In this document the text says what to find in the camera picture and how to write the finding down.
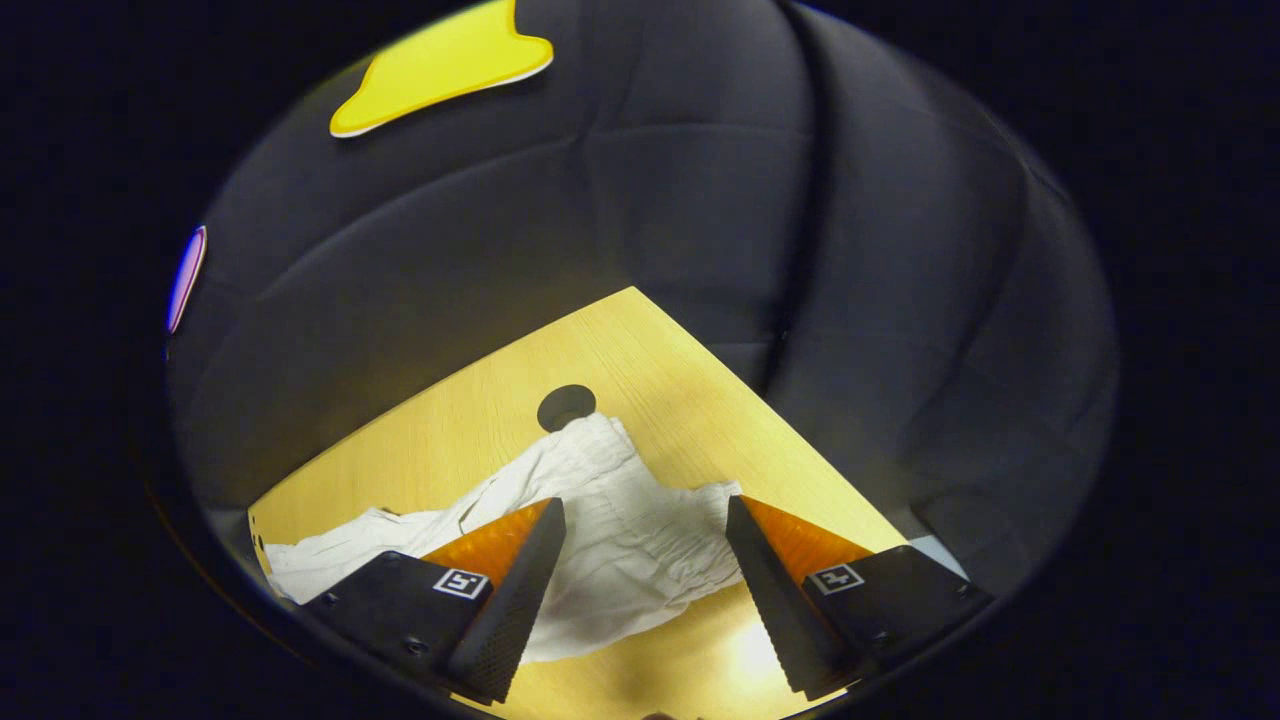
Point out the black backdrop cloth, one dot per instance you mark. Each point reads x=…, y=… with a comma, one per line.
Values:
x=700, y=200

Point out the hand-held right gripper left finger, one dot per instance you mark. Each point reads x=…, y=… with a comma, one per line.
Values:
x=520, y=600

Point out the white jeans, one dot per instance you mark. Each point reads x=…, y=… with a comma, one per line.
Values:
x=620, y=540

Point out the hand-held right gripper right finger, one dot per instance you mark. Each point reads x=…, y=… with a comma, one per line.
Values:
x=775, y=600

